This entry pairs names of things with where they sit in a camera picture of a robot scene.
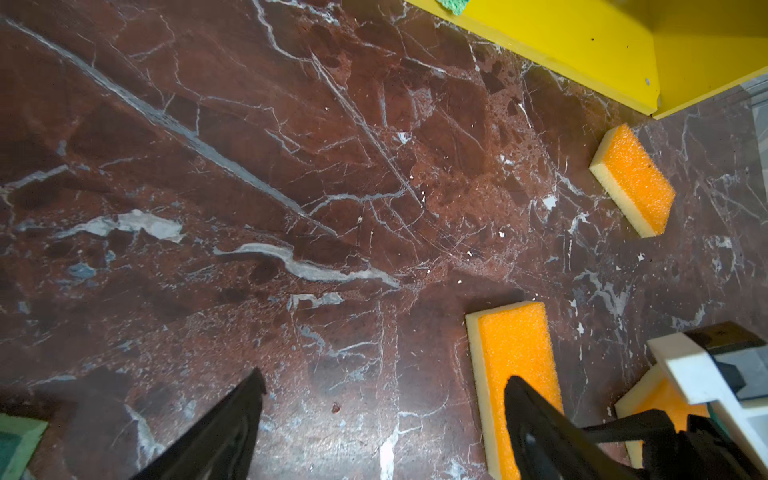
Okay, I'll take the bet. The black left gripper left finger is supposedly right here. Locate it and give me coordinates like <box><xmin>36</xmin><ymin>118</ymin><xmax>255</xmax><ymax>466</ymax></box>
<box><xmin>134</xmin><ymin>368</ymin><xmax>267</xmax><ymax>479</ymax></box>

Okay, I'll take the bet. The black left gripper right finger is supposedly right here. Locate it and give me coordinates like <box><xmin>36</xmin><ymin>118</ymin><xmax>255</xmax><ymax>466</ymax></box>
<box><xmin>504</xmin><ymin>376</ymin><xmax>642</xmax><ymax>479</ymax></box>

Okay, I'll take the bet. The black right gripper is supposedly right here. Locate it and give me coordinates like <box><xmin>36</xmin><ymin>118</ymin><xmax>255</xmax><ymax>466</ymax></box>
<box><xmin>582</xmin><ymin>409</ymin><xmax>765</xmax><ymax>479</ymax></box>

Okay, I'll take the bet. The orange sponge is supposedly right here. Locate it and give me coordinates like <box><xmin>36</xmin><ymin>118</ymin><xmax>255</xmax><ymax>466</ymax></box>
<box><xmin>589</xmin><ymin>124</ymin><xmax>676</xmax><ymax>238</ymax></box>
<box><xmin>615</xmin><ymin>365</ymin><xmax>710</xmax><ymax>432</ymax></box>
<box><xmin>464</xmin><ymin>300</ymin><xmax>565</xmax><ymax>480</ymax></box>

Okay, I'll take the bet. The green sponge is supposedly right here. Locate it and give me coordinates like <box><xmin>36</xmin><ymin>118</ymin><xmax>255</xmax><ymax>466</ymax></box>
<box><xmin>437</xmin><ymin>0</ymin><xmax>469</xmax><ymax>16</ymax></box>

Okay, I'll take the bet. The green sponge under left arm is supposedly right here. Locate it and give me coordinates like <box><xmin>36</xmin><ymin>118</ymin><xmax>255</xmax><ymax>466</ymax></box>
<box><xmin>1</xmin><ymin>413</ymin><xmax>48</xmax><ymax>480</ymax></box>

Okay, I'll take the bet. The yellow shelf with coloured boards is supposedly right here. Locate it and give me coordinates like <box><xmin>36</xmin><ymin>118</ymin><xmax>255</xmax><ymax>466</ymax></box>
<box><xmin>416</xmin><ymin>1</ymin><xmax>767</xmax><ymax>119</ymax></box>

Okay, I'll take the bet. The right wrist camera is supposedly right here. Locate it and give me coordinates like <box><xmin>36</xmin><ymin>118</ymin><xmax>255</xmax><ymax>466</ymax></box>
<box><xmin>648</xmin><ymin>321</ymin><xmax>767</xmax><ymax>478</ymax></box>

